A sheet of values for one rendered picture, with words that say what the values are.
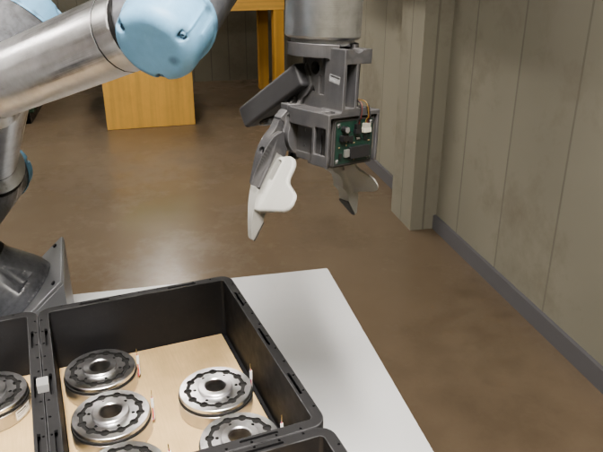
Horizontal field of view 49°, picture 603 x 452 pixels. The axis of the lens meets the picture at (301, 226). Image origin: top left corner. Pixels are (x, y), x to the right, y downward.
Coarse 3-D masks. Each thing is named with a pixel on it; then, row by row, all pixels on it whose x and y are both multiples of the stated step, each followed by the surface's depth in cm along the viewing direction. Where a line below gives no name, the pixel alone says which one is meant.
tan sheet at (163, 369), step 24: (216, 336) 110; (144, 360) 104; (168, 360) 104; (192, 360) 104; (216, 360) 104; (144, 384) 98; (168, 384) 98; (72, 408) 93; (168, 408) 93; (168, 432) 89; (192, 432) 89
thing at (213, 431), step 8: (224, 416) 87; (232, 416) 87; (240, 416) 87; (248, 416) 87; (256, 416) 87; (208, 424) 85; (216, 424) 85; (224, 424) 85; (256, 424) 85; (264, 424) 86; (272, 424) 85; (208, 432) 84; (216, 432) 84; (200, 440) 82; (208, 440) 83; (216, 440) 82; (200, 448) 82
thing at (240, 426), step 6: (228, 426) 84; (234, 426) 84; (240, 426) 84; (246, 426) 84; (252, 426) 84; (222, 432) 83; (228, 432) 83; (252, 432) 83; (222, 438) 82; (228, 438) 82
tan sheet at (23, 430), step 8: (24, 376) 100; (16, 424) 90; (24, 424) 90; (0, 432) 89; (8, 432) 89; (16, 432) 89; (24, 432) 89; (32, 432) 89; (0, 440) 87; (8, 440) 87; (16, 440) 87; (24, 440) 87; (32, 440) 87; (0, 448) 86; (8, 448) 86; (16, 448) 86; (24, 448) 86; (32, 448) 86
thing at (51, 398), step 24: (168, 288) 105; (192, 288) 106; (48, 312) 98; (48, 336) 92; (264, 336) 93; (48, 360) 87; (288, 384) 83; (48, 408) 78; (312, 408) 78; (48, 432) 74; (264, 432) 74; (288, 432) 74
